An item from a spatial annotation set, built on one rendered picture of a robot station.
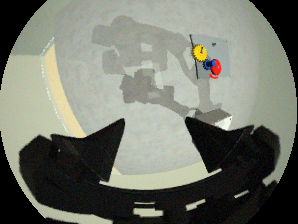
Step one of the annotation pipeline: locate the red gear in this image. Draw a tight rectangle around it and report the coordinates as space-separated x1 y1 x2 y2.
210 59 221 76

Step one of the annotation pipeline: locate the yellow gear with black stripe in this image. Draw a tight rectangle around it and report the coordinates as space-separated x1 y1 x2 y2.
192 44 208 63

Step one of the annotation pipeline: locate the blue gear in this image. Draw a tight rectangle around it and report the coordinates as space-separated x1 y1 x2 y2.
202 59 216 71

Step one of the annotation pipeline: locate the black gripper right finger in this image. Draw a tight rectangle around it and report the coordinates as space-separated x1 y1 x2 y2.
185 116 254 173

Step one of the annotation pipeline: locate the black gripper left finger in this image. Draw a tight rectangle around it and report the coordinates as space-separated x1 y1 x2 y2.
51 117 125 183

